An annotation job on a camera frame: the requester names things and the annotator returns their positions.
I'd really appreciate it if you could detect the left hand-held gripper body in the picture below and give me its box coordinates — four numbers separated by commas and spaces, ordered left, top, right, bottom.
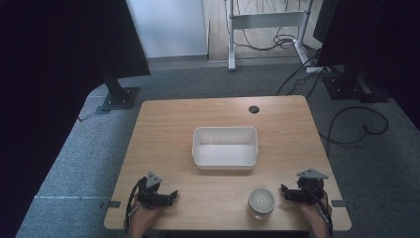
136, 171, 173, 209

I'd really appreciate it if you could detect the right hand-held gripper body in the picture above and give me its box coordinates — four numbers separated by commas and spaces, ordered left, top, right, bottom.
290, 168, 330, 204

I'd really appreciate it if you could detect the white plastic bin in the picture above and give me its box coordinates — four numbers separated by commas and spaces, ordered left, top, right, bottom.
191, 126, 260, 172

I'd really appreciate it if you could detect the person's left hand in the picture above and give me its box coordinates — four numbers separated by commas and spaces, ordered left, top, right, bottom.
129, 202, 161, 232

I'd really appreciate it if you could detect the person's right hand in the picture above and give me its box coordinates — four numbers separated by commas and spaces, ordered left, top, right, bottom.
299, 192, 332, 232

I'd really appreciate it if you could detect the white power strip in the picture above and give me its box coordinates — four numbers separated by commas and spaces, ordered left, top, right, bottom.
305, 65, 332, 74

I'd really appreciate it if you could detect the black curtain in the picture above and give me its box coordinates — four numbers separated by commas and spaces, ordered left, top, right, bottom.
0, 0, 152, 238
312, 0, 420, 132

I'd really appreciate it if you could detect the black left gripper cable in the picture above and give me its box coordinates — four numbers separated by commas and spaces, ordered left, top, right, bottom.
124, 177, 148, 233

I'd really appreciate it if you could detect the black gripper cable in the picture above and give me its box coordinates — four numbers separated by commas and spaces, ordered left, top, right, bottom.
124, 177, 148, 233
302, 183, 334, 238

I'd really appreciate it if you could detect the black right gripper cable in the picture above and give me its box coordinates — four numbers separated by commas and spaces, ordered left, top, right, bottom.
302, 183, 334, 238

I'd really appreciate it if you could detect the looped black floor cable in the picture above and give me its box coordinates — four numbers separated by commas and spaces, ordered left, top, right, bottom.
317, 105, 390, 146

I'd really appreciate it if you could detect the black stand with base plate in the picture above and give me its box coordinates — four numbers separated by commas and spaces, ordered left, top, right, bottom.
321, 67, 391, 104
97, 63, 142, 112

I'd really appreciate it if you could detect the bundle of black cables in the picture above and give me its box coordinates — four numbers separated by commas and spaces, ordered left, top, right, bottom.
235, 0, 320, 53

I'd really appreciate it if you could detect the white desk frame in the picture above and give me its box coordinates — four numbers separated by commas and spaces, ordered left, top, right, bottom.
225, 0, 315, 72

